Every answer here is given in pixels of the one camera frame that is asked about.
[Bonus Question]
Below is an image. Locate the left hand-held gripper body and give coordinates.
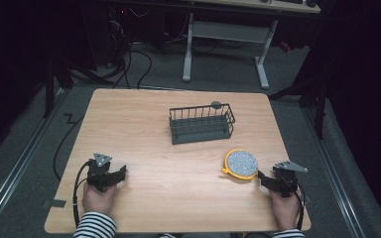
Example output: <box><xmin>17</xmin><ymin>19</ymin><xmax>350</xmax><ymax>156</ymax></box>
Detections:
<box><xmin>86</xmin><ymin>152</ymin><xmax>114</xmax><ymax>193</ymax></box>

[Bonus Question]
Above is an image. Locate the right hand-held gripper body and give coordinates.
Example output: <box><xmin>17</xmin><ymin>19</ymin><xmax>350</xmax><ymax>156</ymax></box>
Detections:
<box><xmin>271</xmin><ymin>160</ymin><xmax>309</xmax><ymax>199</ymax></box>

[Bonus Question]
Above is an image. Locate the yellow round speckled scrubbing pad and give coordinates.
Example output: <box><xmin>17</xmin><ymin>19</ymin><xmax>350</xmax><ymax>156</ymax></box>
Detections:
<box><xmin>220</xmin><ymin>148</ymin><xmax>260</xmax><ymax>181</ymax></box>

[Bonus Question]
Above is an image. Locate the person's left hand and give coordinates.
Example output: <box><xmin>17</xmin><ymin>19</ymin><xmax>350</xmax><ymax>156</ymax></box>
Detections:
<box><xmin>81</xmin><ymin>182</ymin><xmax>119</xmax><ymax>216</ymax></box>

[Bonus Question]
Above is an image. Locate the person's right hand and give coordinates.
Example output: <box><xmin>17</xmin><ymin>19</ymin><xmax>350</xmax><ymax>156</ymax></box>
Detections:
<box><xmin>268</xmin><ymin>188</ymin><xmax>303</xmax><ymax>232</ymax></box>

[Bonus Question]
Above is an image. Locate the grey tape piece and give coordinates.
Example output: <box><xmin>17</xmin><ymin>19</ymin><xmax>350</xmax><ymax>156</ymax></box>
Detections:
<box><xmin>42</xmin><ymin>198</ymin><xmax>67</xmax><ymax>209</ymax></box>

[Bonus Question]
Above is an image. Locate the black metal stand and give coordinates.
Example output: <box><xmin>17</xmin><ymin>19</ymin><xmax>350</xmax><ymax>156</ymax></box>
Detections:
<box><xmin>267</xmin><ymin>59</ymin><xmax>330</xmax><ymax>141</ymax></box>
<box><xmin>42</xmin><ymin>49</ymin><xmax>115</xmax><ymax>119</ymax></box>

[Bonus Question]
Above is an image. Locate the white-legged desk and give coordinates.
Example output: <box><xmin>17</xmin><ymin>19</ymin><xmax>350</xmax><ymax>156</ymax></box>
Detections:
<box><xmin>182</xmin><ymin>0</ymin><xmax>322</xmax><ymax>90</ymax></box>

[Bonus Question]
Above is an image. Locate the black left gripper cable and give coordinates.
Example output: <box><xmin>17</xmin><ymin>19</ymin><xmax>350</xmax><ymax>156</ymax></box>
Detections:
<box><xmin>71</xmin><ymin>160</ymin><xmax>92</xmax><ymax>229</ymax></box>

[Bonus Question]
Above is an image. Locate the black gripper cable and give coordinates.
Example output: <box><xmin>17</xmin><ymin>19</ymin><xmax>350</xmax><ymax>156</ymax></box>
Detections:
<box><xmin>71</xmin><ymin>160</ymin><xmax>92</xmax><ymax>229</ymax></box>
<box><xmin>291</xmin><ymin>187</ymin><xmax>308</xmax><ymax>231</ymax></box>

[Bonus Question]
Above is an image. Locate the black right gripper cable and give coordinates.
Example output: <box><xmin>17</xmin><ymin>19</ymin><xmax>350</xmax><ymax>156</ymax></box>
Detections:
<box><xmin>291</xmin><ymin>187</ymin><xmax>308</xmax><ymax>231</ymax></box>

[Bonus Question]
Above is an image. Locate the black floor cable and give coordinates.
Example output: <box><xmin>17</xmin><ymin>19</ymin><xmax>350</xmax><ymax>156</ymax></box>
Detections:
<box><xmin>52</xmin><ymin>113</ymin><xmax>84</xmax><ymax>181</ymax></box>

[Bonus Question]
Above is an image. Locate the metal floor rail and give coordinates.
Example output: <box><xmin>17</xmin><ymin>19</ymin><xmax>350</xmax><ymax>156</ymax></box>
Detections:
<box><xmin>302</xmin><ymin>106</ymin><xmax>366</xmax><ymax>238</ymax></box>
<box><xmin>0</xmin><ymin>87</ymin><xmax>67</xmax><ymax>232</ymax></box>

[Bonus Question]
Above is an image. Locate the dark grey wire basket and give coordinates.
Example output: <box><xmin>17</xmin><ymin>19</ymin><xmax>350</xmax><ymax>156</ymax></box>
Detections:
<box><xmin>168</xmin><ymin>100</ymin><xmax>237</xmax><ymax>146</ymax></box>

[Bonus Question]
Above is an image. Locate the bundle of black cables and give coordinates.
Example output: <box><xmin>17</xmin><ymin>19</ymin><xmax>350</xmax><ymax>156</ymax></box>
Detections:
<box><xmin>107</xmin><ymin>6</ymin><xmax>154</xmax><ymax>90</ymax></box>

